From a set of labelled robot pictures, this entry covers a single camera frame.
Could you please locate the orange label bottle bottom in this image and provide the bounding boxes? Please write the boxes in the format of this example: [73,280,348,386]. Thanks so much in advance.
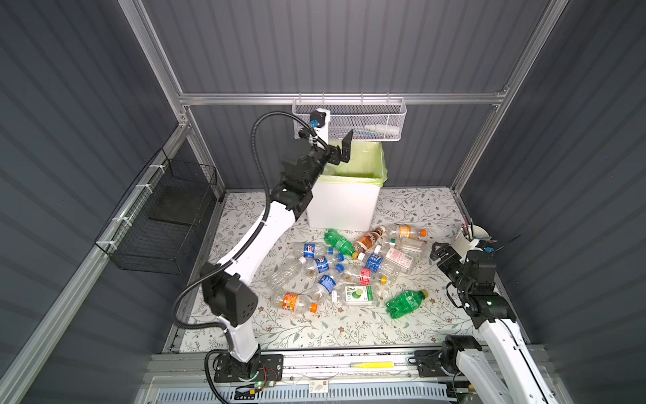
[273,291,318,314]

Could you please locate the pepsi bottle middle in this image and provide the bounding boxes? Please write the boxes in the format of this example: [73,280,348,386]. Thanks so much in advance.
[296,254,346,276]

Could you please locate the blue label bottle right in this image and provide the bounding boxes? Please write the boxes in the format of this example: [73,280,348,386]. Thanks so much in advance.
[357,252,400,278]

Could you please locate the white wire mesh basket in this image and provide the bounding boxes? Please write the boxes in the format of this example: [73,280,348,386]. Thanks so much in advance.
[291,95,407,142]

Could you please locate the pepsi bottle upper left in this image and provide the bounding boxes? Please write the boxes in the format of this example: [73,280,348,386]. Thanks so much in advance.
[293,242,334,259]

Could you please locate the white plastic trash bin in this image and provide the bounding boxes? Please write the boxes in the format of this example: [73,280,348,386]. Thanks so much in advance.
[306,175,383,231]

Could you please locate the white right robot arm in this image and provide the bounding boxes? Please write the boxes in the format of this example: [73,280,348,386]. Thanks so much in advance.
[429,242,557,403]

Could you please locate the green bin liner bag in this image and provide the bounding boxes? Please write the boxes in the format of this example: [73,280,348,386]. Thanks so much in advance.
[317,141,388,187]

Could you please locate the lime label bottle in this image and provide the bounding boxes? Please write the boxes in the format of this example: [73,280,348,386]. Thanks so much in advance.
[331,285,388,307]

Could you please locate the pepsi bottle lower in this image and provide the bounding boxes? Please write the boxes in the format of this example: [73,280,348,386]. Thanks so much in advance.
[309,272,343,301]

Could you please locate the clear bottle top right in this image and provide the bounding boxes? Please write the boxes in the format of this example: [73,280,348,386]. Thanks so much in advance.
[389,238,427,254]

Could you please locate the orange label bottle top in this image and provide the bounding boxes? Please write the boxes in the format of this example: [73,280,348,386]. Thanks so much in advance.
[387,224,429,240]

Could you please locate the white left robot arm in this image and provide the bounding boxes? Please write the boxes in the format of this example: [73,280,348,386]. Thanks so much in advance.
[171,109,353,380]

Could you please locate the orange label bottle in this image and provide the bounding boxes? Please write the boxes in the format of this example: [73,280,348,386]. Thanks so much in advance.
[387,224,429,240]
[273,291,318,314]

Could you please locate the brown cola bottle centre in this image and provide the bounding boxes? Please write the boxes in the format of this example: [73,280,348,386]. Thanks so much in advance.
[353,226,386,256]

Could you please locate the black wire mesh basket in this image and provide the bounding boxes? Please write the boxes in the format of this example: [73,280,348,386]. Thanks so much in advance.
[95,151,220,275]

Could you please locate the pink label bottle yellow cap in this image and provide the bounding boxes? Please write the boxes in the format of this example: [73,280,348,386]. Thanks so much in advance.
[343,266,389,286]

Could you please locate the pepsi bottle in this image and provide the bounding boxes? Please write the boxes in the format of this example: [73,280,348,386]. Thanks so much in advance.
[296,254,346,276]
[293,242,334,259]
[309,272,343,301]

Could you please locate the white tube in basket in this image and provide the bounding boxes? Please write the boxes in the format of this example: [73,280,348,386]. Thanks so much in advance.
[364,124,401,137]

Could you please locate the white cup with pens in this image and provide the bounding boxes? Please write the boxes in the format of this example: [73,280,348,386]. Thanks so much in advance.
[450,225,491,256]

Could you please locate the red white label bottle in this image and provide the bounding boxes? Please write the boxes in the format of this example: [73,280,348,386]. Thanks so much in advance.
[374,246,416,273]

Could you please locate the green bottle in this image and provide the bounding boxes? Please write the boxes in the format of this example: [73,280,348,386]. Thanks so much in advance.
[385,290,428,319]
[324,229,356,256]

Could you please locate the clear crushed bottle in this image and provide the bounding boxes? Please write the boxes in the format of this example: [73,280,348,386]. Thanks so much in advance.
[267,256,307,291]

